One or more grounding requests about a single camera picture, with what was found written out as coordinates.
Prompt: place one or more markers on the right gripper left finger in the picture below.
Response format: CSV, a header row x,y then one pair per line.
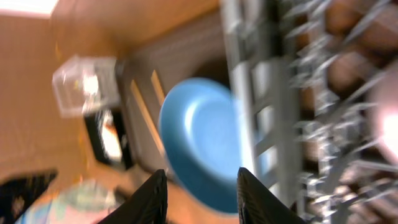
x,y
147,205

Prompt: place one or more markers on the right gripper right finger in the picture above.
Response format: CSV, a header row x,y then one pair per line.
x,y
257,205

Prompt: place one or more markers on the pile of white rice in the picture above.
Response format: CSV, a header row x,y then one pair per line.
x,y
110,140

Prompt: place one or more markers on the orange carrot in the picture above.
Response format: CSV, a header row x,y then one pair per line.
x,y
108,126

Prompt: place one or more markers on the dark blue plate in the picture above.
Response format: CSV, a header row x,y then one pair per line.
x,y
204,142

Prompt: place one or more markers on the grey dishwasher rack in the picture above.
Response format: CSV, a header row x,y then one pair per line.
x,y
302,72

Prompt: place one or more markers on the pink cup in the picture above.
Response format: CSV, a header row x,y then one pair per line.
x,y
384,114

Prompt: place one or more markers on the left wooden chopstick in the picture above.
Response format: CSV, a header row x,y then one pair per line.
x,y
147,117

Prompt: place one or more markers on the wooden chopstick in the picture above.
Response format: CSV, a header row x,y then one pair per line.
x,y
157,87
147,117

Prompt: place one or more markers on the black plastic tray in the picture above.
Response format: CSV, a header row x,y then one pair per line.
x,y
92,126

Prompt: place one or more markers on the right wooden chopstick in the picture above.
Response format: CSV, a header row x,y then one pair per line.
x,y
157,87

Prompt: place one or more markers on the clear plastic bin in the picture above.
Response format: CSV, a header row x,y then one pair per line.
x,y
84,85

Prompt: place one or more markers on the dark brown serving tray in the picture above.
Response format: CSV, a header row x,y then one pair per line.
x,y
195,49

